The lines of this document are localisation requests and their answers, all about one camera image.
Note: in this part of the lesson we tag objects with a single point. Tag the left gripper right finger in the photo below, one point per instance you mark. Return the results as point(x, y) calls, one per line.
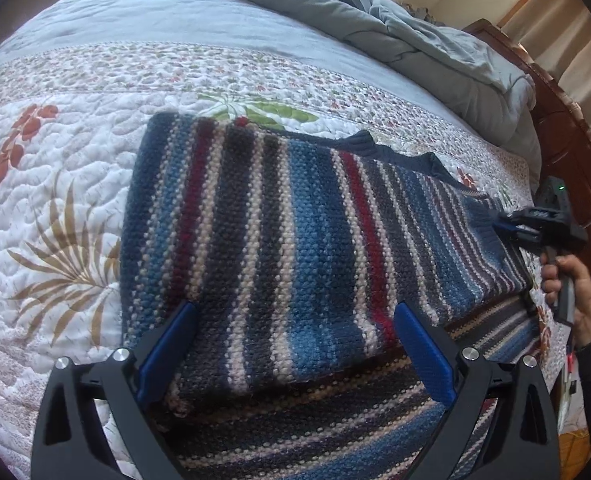
point(522, 441)

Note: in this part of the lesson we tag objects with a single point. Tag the floral quilted bedspread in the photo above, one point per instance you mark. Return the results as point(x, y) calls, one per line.
point(78, 84)

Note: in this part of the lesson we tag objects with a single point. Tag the beige pleated wall curtain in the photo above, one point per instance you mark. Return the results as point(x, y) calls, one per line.
point(557, 35)

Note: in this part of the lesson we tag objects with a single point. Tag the blue striped knit sweater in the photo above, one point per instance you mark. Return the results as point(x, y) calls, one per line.
point(296, 251)

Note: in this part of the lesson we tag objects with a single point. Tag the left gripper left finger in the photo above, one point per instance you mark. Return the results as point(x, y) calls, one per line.
point(69, 442)

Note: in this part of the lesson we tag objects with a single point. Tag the dark wooden headboard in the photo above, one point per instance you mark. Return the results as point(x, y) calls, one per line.
point(562, 130)

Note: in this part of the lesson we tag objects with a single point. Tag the grey-blue rumpled duvet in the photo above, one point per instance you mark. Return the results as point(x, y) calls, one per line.
point(375, 35)

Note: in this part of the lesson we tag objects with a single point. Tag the yellow box on floor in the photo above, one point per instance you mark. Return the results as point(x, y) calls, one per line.
point(575, 452)

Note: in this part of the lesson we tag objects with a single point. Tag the person's right hand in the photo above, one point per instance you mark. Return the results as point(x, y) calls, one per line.
point(574, 269)

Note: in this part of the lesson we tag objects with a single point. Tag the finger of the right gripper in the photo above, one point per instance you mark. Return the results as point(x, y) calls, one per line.
point(510, 218)
point(508, 233)

